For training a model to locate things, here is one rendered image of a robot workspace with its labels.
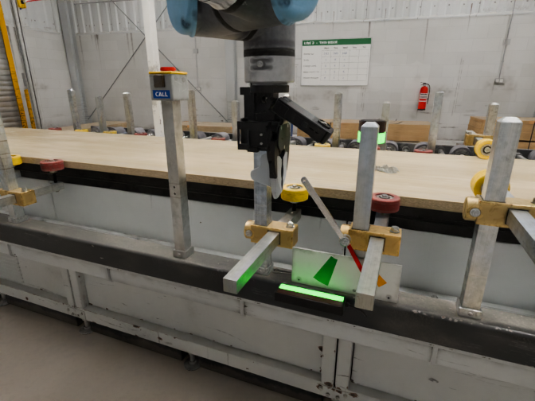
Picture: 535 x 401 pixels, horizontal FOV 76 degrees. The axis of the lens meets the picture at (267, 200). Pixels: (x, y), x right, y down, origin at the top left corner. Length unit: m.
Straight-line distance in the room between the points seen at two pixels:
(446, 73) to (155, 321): 7.23
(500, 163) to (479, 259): 0.20
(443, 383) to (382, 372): 0.19
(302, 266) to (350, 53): 7.16
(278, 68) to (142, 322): 1.39
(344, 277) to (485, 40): 7.48
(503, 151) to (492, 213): 0.12
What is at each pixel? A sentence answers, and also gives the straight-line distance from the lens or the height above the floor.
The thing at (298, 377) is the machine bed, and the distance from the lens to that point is 1.44.
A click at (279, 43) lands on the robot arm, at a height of 1.25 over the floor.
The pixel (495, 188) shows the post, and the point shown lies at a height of 1.00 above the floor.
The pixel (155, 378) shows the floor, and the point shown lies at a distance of 1.72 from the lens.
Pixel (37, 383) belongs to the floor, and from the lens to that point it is 1.90.
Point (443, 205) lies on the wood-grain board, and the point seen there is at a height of 0.89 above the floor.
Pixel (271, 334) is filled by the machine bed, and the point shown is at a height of 0.29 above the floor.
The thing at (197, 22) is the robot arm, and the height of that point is 1.27.
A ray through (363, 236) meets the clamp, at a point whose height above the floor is 0.86.
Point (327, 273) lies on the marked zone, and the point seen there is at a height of 0.75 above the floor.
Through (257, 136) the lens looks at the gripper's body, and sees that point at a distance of 0.63.
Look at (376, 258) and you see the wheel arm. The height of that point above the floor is 0.86.
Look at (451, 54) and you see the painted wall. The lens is 8.01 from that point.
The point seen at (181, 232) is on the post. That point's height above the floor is 0.78.
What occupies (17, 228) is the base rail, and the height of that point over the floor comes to 0.69.
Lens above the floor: 1.19
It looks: 18 degrees down
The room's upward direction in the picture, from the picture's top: straight up
